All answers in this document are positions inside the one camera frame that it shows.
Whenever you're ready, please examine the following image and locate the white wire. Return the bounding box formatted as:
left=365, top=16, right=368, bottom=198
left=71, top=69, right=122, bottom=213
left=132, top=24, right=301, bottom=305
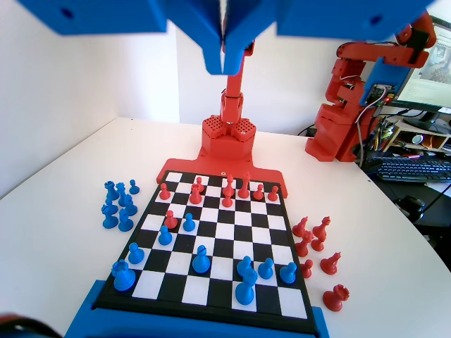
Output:
left=354, top=104, right=370, bottom=166

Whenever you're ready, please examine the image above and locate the blue arm base plate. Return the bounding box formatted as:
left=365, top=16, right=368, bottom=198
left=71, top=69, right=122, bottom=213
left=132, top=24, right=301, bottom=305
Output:
left=63, top=277, right=330, bottom=338

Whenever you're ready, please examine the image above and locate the black computer monitor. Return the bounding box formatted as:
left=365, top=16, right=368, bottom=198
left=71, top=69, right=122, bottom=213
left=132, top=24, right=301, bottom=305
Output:
left=387, top=15, right=451, bottom=110

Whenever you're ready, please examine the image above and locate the blue board holder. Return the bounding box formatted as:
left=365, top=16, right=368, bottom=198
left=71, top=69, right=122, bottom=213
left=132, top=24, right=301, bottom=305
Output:
left=359, top=56, right=419, bottom=106

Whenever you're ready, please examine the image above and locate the red chess knight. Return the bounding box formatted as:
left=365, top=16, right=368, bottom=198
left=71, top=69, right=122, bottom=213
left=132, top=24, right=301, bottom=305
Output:
left=312, top=215, right=332, bottom=239
left=292, top=215, right=310, bottom=237

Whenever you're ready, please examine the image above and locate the black keyboard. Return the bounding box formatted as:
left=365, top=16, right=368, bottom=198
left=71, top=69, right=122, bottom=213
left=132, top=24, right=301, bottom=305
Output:
left=364, top=156, right=451, bottom=184

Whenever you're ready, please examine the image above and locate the wooden desk organizer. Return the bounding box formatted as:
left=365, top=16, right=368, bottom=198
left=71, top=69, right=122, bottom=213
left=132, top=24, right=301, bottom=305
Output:
left=378, top=118, right=451, bottom=155

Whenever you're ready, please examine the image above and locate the red chess bishop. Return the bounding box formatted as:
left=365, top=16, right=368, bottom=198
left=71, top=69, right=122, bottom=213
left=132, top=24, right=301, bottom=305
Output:
left=319, top=251, right=342, bottom=276
left=221, top=174, right=236, bottom=198

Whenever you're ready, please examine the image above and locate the black computer mouse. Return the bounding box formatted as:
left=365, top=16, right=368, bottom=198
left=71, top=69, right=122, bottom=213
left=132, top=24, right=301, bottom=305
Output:
left=394, top=196, right=427, bottom=218

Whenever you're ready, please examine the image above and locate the black white chessboard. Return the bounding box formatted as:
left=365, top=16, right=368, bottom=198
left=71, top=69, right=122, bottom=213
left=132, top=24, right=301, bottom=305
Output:
left=92, top=170, right=320, bottom=335

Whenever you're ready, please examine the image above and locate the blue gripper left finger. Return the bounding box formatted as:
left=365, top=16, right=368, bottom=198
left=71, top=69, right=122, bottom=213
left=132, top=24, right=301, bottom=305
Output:
left=151, top=0, right=225, bottom=76

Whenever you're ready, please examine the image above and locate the red chess rook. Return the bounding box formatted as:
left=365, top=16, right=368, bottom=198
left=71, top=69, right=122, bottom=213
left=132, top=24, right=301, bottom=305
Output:
left=322, top=284, right=351, bottom=313
left=189, top=182, right=203, bottom=206

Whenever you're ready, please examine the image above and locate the red arm base plate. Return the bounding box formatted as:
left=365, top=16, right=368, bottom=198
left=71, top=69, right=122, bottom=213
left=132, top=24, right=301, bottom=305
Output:
left=156, top=156, right=290, bottom=199

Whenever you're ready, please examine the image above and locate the blue chess queen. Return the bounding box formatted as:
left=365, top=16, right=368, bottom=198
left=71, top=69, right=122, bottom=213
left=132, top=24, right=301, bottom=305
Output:
left=115, top=182, right=128, bottom=207

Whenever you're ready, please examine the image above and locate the black mouse cable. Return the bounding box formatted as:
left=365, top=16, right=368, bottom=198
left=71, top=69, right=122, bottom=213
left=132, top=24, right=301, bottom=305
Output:
left=419, top=182, right=451, bottom=220

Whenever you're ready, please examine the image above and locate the black desk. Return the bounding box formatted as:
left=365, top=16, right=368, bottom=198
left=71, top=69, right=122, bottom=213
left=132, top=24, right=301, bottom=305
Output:
left=359, top=151, right=451, bottom=275

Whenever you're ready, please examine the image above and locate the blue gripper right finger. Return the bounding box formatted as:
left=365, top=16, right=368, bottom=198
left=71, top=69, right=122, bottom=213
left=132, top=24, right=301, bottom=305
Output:
left=224, top=0, right=279, bottom=76

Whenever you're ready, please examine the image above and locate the green circuit board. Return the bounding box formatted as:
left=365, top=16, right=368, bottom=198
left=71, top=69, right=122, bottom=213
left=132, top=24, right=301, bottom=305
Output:
left=366, top=83, right=395, bottom=106

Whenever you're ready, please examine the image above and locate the black monitor stand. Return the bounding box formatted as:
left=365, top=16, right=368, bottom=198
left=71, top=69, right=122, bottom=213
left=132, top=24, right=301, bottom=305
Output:
left=403, top=108, right=451, bottom=131

